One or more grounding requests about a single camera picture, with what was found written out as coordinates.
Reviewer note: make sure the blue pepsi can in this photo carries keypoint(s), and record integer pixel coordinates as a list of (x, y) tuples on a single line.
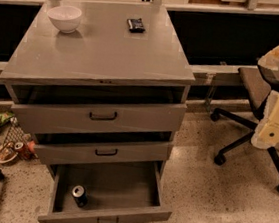
[(80, 196)]

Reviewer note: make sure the white round dish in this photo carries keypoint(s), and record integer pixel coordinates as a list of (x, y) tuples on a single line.
[(6, 155)]

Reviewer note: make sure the black office chair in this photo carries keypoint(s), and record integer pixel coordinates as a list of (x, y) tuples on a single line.
[(258, 87)]

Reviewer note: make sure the grey middle drawer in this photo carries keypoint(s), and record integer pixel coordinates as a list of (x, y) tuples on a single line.
[(110, 147)]

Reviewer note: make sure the red soda can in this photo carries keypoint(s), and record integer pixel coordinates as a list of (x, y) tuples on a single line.
[(22, 150)]

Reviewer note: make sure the grey drawer cabinet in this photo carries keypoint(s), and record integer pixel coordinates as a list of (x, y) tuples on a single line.
[(102, 51)]

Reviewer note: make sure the white bowl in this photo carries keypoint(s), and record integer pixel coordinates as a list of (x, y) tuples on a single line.
[(65, 18)]

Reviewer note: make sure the grey top drawer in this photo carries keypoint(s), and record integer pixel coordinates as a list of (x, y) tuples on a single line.
[(94, 109)]

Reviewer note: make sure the dark snack packet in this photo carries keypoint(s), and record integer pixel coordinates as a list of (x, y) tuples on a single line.
[(136, 25)]

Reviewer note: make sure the grey bottom drawer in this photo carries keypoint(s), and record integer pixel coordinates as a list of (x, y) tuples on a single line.
[(116, 192)]

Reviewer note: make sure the grey drawer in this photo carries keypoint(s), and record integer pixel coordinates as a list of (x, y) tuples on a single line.
[(116, 192), (94, 109), (110, 147)]

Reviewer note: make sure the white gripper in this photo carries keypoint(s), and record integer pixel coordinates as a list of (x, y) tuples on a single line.
[(267, 132)]

